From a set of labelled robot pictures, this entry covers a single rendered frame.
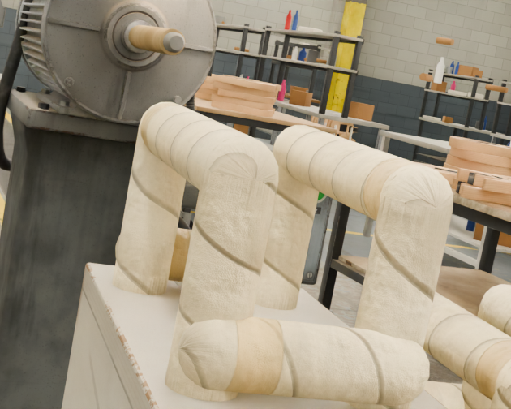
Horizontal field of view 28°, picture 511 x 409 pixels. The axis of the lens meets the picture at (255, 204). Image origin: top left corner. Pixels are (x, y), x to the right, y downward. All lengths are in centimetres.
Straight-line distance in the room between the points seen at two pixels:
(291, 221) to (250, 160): 19
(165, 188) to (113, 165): 107
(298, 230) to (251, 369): 20
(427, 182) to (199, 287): 11
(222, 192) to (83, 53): 106
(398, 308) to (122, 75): 106
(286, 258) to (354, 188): 13
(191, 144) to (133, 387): 11
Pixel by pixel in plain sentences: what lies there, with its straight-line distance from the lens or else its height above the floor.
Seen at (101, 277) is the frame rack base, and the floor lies 110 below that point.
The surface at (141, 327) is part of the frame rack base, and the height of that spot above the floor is 110.
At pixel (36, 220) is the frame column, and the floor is 94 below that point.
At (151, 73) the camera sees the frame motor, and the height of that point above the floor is 120.
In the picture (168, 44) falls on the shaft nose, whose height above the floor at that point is 125.
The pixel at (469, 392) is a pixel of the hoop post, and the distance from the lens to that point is 69.
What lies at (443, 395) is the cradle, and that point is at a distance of 69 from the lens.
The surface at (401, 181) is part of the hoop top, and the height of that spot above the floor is 120.
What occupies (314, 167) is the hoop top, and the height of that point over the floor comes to 119.
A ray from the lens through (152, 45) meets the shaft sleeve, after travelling 130.
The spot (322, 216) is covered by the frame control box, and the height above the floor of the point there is 103.
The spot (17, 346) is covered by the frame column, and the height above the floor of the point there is 73.
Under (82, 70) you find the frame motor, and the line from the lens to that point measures 146.
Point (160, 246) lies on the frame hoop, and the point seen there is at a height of 113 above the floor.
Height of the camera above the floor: 124
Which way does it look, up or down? 8 degrees down
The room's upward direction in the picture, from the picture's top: 11 degrees clockwise
